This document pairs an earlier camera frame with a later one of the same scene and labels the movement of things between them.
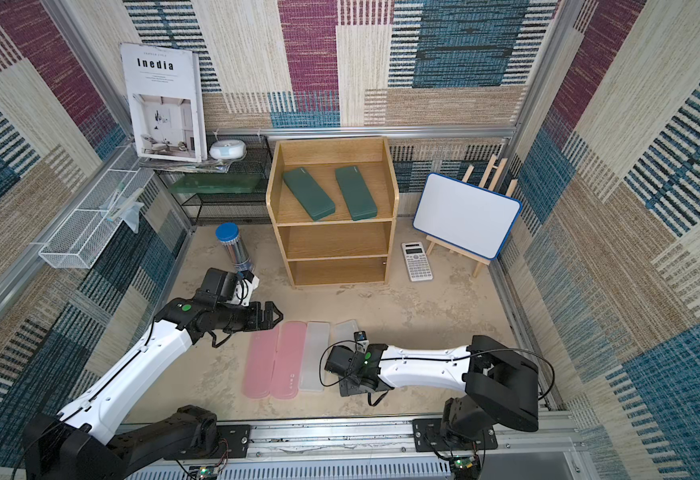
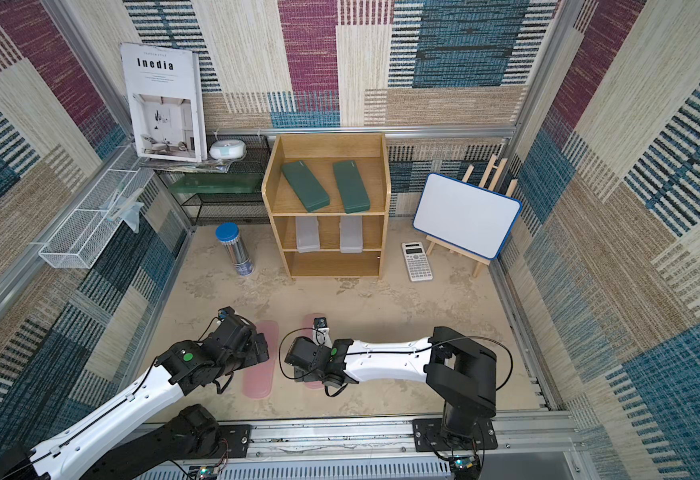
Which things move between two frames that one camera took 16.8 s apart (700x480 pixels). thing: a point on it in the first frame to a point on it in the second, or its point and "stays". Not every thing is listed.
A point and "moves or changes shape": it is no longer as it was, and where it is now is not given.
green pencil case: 317,203 moves or changes shape
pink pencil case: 287,372 to 307,324
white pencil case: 315,355 moves or changes shape
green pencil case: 358,198 moves or changes shape
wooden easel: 458,250 stays
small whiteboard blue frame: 469,217 stays
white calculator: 417,262 stays
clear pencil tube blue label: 229,234 stays
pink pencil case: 260,362 stays
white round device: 228,149 stays
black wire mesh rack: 240,195 stays
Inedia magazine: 166,89 stays
